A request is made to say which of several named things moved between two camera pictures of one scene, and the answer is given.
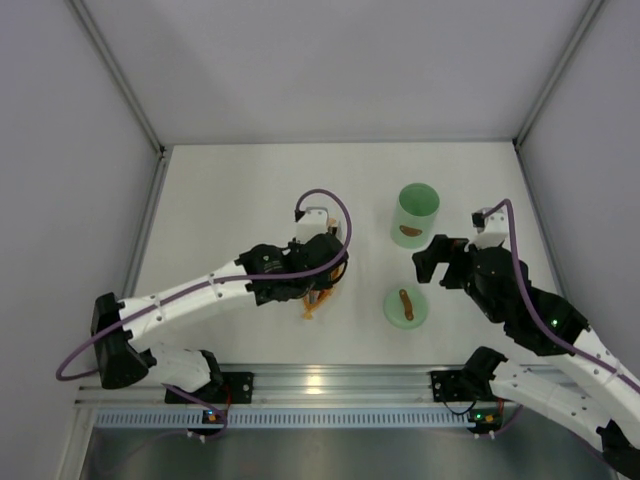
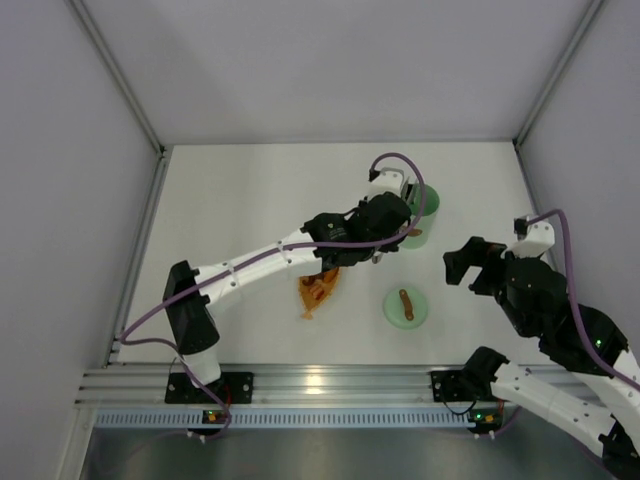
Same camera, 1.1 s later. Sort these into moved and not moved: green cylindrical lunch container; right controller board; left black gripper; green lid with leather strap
Moved: left black gripper
Not moved: right controller board; green cylindrical lunch container; green lid with leather strap
